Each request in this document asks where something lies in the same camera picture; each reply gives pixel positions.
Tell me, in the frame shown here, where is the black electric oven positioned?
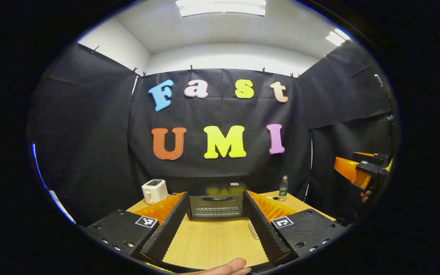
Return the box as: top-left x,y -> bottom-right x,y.
187,183 -> 248,220

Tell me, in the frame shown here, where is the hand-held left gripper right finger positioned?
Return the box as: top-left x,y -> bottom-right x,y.
242,190 -> 349,265

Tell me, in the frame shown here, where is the white toaster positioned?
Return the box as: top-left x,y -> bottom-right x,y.
142,179 -> 169,205

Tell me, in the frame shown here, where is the clear plastic water bottle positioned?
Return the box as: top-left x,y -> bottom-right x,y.
278,175 -> 289,203

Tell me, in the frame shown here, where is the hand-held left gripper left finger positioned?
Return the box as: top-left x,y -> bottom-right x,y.
78,191 -> 190,264

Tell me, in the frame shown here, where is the black backdrop cloth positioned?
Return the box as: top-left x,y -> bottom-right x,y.
27,40 -> 396,228

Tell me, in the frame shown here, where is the small ceiling light panel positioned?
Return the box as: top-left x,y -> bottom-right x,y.
325,27 -> 352,47

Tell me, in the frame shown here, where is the large ceiling light panel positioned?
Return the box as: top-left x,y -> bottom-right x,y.
175,0 -> 267,18

